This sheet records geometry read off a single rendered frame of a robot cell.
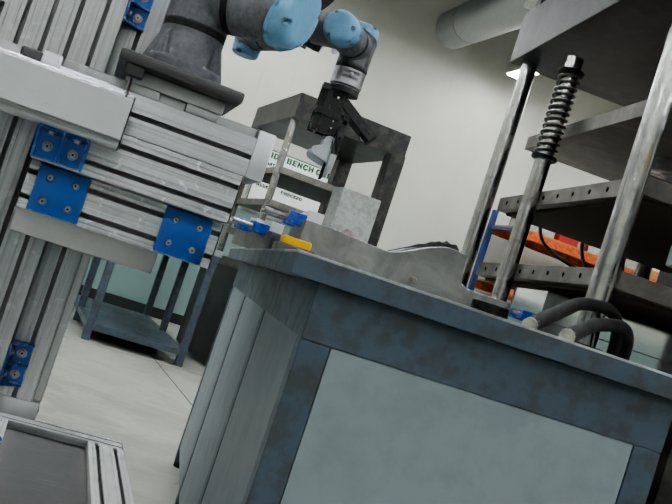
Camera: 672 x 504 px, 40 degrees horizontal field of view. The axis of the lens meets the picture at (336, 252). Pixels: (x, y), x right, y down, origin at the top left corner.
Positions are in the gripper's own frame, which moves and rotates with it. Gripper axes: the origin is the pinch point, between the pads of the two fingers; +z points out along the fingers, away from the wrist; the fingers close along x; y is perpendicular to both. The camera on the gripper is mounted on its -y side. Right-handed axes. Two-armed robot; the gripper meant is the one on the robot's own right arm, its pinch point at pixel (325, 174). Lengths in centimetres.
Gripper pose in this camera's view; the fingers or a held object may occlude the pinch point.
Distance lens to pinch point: 213.8
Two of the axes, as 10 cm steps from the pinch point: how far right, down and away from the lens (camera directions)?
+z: -3.1, 9.5, -0.5
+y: -9.4, -3.2, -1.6
